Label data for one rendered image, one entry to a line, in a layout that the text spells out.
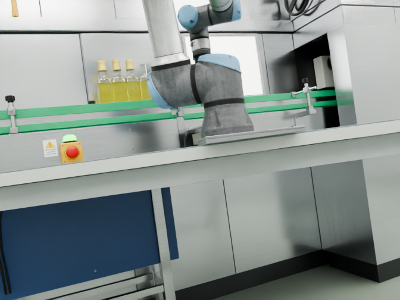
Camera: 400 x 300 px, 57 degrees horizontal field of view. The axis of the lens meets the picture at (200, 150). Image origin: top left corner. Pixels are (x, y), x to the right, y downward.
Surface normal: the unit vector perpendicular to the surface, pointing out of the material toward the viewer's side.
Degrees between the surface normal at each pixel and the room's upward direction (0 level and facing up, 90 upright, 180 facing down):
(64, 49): 90
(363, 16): 90
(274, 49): 90
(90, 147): 90
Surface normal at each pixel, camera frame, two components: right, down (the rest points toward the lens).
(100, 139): 0.37, -0.06
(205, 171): 0.08, -0.02
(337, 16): -0.92, 0.12
